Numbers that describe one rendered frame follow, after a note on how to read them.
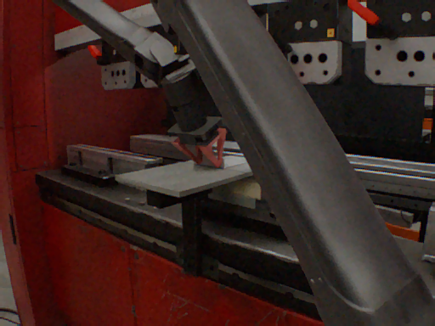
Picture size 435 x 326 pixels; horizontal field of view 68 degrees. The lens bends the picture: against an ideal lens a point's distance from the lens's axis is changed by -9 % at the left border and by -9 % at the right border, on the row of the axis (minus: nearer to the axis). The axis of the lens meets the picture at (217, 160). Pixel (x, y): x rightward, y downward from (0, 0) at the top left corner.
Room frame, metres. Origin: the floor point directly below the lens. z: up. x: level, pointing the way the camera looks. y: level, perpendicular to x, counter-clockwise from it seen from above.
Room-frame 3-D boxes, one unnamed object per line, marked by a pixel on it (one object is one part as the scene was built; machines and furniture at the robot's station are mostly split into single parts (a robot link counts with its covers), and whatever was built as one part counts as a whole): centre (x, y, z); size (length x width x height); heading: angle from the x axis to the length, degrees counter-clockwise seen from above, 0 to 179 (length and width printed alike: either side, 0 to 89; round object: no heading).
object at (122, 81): (1.08, 0.28, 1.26); 0.15 x 0.09 x 0.17; 50
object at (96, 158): (1.16, 0.38, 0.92); 0.50 x 0.06 x 0.10; 50
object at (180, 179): (0.70, 0.05, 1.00); 0.26 x 0.18 x 0.01; 140
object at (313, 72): (0.70, -0.18, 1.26); 0.15 x 0.09 x 0.17; 50
